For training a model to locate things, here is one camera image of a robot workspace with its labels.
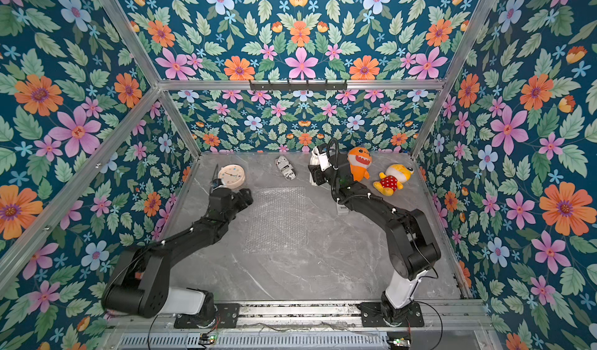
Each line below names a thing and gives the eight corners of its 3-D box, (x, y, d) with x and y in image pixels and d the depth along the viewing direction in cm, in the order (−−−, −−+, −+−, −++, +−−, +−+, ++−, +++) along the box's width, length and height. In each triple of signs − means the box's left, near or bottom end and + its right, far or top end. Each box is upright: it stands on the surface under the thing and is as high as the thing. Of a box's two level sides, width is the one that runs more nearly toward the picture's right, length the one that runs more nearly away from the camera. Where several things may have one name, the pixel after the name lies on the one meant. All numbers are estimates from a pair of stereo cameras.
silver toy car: (288, 181, 110) (287, 177, 108) (275, 162, 118) (274, 158, 116) (298, 177, 112) (298, 172, 110) (285, 158, 120) (284, 154, 118)
